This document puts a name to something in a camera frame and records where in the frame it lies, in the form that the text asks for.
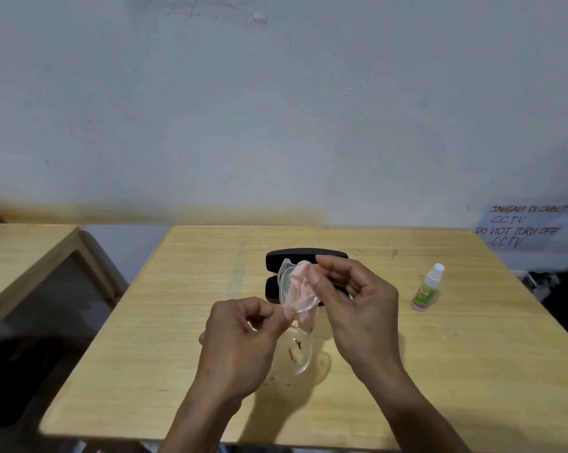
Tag person's right hand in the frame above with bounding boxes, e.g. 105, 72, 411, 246
302, 254, 407, 388

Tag person's left hand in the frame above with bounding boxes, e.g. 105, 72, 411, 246
197, 296, 297, 404

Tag clear frame eyeglasses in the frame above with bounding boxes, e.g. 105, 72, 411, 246
265, 258, 334, 385

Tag small green label spray bottle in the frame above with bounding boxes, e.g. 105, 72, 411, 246
411, 262, 446, 312

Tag pink cleaning cloth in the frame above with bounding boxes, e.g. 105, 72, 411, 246
280, 260, 324, 333

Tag black glasses case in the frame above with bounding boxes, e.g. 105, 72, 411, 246
264, 249, 350, 306

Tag wooden side table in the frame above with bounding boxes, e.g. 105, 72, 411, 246
0, 223, 120, 340

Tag white wall socket with cables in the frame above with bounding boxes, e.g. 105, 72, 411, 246
517, 268, 563, 303

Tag handwritten paper wall sign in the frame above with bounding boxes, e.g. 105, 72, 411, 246
472, 202, 568, 253

